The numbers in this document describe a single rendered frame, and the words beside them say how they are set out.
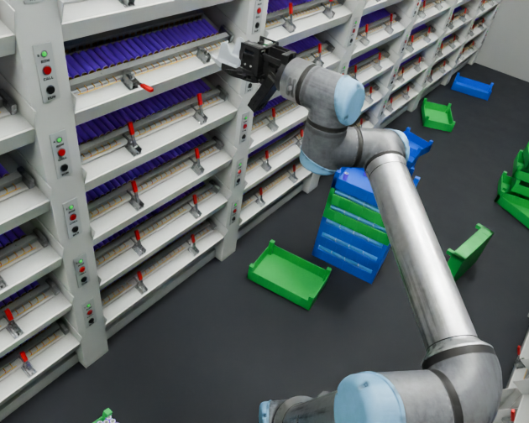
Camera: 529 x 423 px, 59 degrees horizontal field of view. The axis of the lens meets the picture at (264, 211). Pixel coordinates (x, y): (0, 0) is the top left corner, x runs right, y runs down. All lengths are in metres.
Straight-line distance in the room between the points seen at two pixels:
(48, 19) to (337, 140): 0.62
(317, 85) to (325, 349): 1.16
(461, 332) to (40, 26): 0.93
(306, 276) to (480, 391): 1.39
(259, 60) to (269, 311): 1.15
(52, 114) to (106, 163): 0.25
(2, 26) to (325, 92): 0.62
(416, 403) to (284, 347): 1.16
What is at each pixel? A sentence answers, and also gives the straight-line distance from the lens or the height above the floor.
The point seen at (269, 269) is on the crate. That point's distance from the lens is 2.07.
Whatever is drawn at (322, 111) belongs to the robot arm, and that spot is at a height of 1.08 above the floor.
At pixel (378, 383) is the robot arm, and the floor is 0.93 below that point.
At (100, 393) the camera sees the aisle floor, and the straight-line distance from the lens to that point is 1.74.
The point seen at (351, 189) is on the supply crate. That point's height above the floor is 0.43.
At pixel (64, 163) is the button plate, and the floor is 0.84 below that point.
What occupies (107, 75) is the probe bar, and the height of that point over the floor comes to 0.99.
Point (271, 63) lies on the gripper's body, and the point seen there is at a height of 1.11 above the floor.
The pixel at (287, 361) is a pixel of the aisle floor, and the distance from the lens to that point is 1.82.
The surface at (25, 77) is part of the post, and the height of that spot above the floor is 1.06.
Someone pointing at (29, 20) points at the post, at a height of 1.17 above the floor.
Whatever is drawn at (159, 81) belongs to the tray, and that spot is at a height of 0.95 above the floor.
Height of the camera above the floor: 1.52
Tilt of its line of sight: 40 degrees down
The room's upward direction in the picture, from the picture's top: 10 degrees clockwise
